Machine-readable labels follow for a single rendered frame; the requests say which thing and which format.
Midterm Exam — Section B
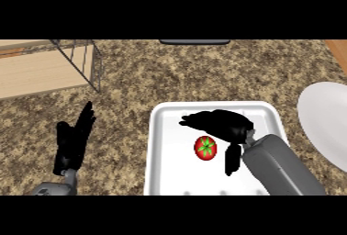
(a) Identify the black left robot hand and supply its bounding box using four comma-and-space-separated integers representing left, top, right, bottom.
52, 101, 98, 177

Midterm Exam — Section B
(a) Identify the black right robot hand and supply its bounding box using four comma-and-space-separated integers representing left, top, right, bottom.
179, 108, 256, 177

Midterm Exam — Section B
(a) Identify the brown wooden panel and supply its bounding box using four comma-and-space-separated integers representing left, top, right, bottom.
322, 39, 347, 75

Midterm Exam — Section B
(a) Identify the dark wire rack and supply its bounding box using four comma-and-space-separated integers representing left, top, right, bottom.
48, 39, 105, 94

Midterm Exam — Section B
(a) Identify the pale wooden cutting board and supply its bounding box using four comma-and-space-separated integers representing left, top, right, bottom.
0, 39, 95, 99

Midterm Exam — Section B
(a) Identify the red tomato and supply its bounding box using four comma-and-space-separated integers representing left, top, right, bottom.
192, 135, 219, 162

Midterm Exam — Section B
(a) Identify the white plate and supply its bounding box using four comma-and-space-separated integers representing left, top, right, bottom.
296, 81, 347, 173

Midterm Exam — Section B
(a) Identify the white tray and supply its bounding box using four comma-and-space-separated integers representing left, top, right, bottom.
142, 100, 290, 196

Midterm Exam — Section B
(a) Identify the dark grey appliance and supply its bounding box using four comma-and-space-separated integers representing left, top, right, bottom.
157, 39, 232, 46

